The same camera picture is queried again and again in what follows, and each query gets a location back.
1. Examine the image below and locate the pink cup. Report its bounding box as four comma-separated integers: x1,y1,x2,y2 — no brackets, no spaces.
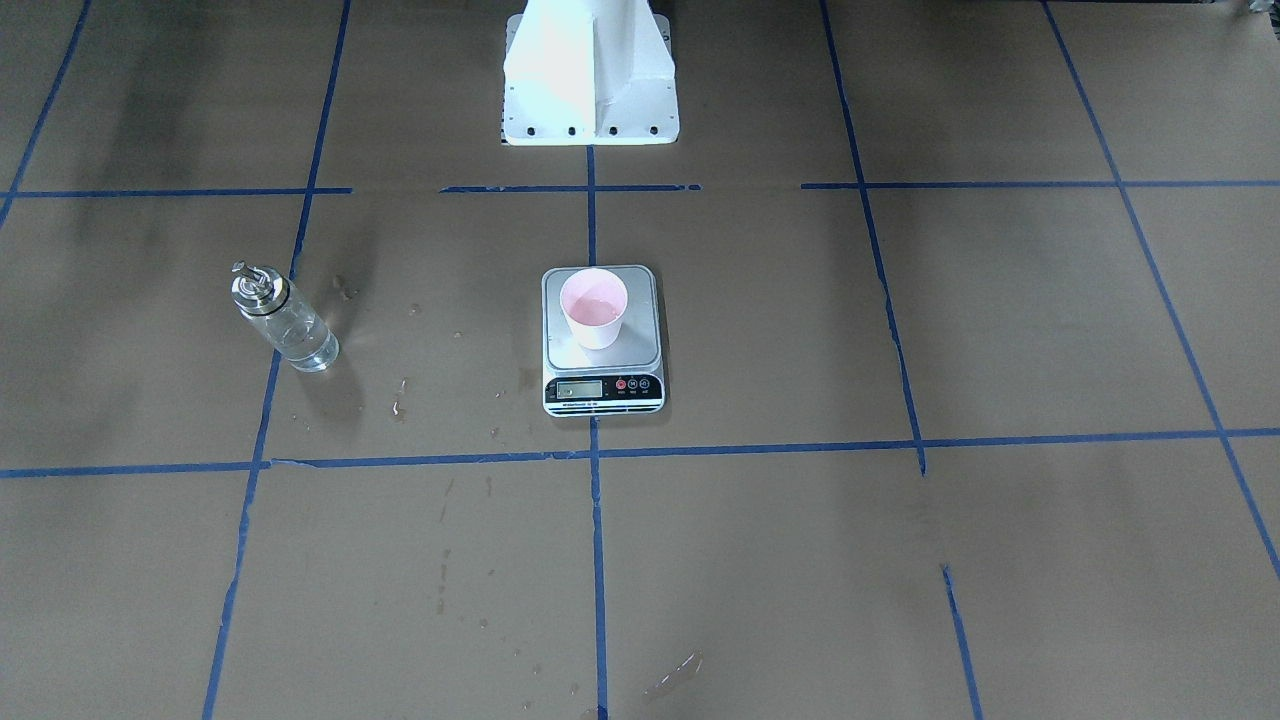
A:
559,266,628,350

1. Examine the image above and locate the brown paper table cover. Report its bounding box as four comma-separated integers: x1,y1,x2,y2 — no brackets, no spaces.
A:
3,1,1277,719

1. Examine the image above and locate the clear glass sauce bottle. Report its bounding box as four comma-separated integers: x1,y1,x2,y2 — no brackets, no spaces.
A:
230,261,340,373

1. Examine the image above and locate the digital kitchen scale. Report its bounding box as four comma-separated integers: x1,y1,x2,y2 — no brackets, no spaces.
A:
541,264,668,418

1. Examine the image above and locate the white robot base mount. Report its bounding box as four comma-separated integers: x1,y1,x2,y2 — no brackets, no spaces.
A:
500,1,681,147

